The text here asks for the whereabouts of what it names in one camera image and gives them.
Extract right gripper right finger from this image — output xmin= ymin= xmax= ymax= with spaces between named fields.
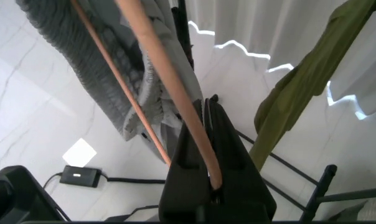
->
xmin=205 ymin=94 xmax=278 ymax=222

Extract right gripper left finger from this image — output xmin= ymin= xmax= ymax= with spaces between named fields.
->
xmin=158 ymin=98 xmax=214 ymax=222

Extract green printed shirt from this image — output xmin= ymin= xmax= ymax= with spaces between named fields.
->
xmin=248 ymin=0 xmax=376 ymax=172

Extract pink clothes hanger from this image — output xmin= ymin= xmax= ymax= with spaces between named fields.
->
xmin=69 ymin=0 xmax=223 ymax=191

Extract pale grey shorts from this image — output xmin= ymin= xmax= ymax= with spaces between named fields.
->
xmin=15 ymin=0 xmax=204 ymax=162

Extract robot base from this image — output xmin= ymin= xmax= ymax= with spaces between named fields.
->
xmin=0 ymin=164 xmax=71 ymax=222

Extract black clothes rack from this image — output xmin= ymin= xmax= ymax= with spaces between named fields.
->
xmin=171 ymin=0 xmax=376 ymax=222

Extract black power adapter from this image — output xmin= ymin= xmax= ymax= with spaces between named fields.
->
xmin=59 ymin=165 xmax=102 ymax=189

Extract white curtain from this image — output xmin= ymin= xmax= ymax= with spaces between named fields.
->
xmin=184 ymin=0 xmax=376 ymax=116

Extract black power cable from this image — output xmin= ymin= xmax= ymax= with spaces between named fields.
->
xmin=100 ymin=175 xmax=167 ymax=185

